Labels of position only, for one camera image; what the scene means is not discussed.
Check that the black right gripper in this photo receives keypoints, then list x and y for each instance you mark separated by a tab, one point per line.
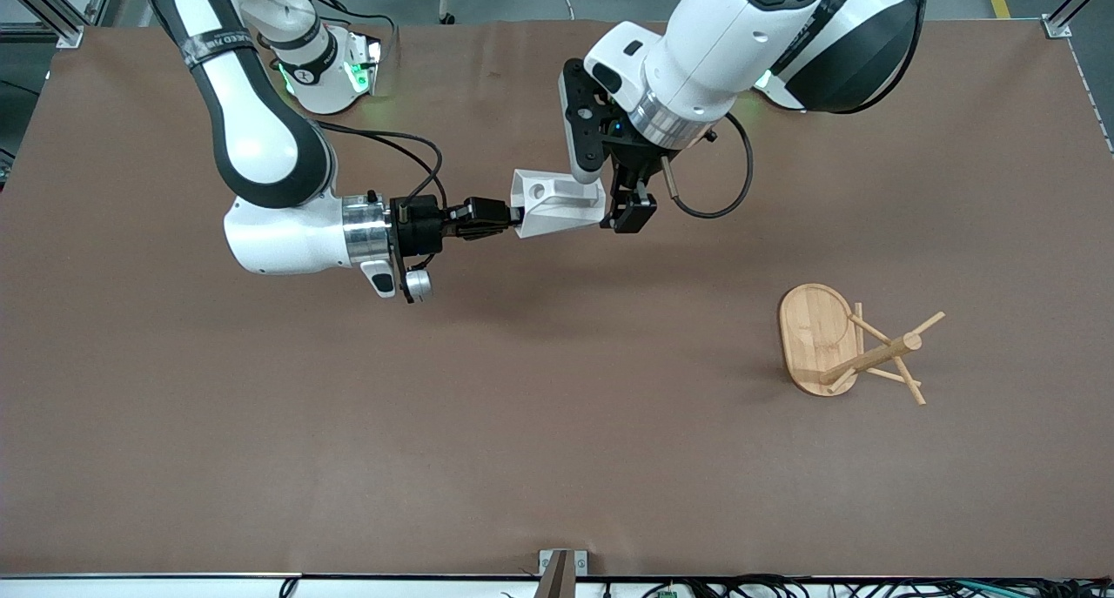
421	230

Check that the aluminium frame extrusion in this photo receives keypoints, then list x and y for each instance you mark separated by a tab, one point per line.
61	28
1057	28

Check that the wooden cup rack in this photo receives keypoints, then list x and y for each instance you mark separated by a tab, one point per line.
814	337

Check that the white faceted cup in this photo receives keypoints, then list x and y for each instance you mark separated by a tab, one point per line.
557	206

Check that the brown table cover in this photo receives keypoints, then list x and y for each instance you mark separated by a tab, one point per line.
557	406

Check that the grey metal bracket plate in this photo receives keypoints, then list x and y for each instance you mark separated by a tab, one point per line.
581	563

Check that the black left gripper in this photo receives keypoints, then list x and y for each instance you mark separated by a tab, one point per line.
628	165

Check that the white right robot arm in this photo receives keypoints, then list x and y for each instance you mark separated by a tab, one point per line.
261	137

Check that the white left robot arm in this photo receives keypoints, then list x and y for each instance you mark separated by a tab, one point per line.
722	41

